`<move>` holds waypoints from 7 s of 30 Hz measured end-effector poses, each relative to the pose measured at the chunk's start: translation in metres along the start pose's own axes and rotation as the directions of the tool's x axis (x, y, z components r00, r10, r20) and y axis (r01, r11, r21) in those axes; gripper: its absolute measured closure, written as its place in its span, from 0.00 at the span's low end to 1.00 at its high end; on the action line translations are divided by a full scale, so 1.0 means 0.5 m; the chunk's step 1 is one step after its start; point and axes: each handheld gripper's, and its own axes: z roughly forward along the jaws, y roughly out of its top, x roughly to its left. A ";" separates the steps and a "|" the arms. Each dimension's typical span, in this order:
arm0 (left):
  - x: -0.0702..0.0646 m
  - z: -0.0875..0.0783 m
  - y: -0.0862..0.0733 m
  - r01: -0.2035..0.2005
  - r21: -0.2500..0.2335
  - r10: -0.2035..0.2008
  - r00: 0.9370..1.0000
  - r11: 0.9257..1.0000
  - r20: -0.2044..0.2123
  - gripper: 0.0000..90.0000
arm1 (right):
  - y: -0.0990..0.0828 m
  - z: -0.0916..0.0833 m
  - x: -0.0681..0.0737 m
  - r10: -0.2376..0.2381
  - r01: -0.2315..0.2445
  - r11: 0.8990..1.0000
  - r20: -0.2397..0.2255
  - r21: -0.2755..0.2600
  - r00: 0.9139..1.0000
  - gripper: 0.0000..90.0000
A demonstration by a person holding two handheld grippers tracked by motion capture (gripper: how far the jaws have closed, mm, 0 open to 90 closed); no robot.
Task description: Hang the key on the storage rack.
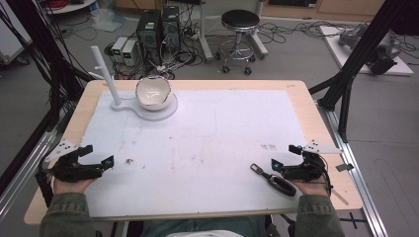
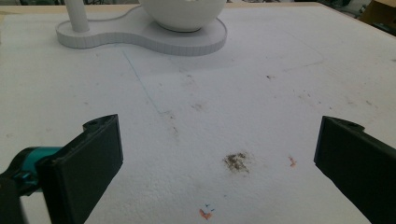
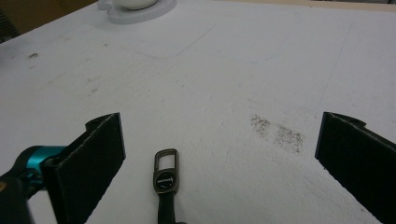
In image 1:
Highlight white table mat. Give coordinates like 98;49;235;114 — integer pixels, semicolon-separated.
80;89;309;218

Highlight white bowl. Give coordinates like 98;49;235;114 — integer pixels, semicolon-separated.
134;75;173;112

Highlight person's right hand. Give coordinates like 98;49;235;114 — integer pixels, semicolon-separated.
291;179;331;198

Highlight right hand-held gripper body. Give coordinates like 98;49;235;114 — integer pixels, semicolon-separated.
282;139;344;182

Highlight thin wooden stick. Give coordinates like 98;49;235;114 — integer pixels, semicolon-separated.
330;188;350;206

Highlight white stand with post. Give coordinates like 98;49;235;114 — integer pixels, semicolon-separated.
90;45;179;122

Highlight small dark card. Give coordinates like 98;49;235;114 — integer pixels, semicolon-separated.
335;163;355;173

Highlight person's left hand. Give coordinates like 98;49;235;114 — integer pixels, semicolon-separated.
52;177;97;196

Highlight aluminium rail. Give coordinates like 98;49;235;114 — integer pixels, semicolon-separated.
315;100;390;237
0;108;68;225

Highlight black computer tower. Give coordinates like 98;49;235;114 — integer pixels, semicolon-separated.
135;9;163;66
160;5;182;51

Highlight clear plastic bag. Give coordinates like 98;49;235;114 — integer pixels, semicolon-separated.
90;7;128;33

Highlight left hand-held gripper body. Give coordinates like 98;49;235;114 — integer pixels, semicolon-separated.
43;137;104;183

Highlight black floor cables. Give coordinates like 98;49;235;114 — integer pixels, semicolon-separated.
256;20;370;45

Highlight white power supply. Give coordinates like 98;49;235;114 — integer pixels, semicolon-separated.
122;39;138;67
111;36;128;62

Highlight grey desk leg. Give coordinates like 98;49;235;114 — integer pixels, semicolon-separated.
249;0;270;61
197;0;215;64

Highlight black car key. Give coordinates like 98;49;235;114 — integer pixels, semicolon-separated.
249;163;297;198

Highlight black round stool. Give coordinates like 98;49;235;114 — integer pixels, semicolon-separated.
214;9;262;76

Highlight black metal frame post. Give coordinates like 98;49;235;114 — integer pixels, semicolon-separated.
0;0;95;198
308;0;419;144

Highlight white floor board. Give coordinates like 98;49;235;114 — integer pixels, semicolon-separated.
318;25;415;77

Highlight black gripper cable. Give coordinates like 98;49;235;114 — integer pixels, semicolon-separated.
320;154;333;197

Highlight white round table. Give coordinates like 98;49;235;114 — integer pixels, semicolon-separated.
44;0;99;15

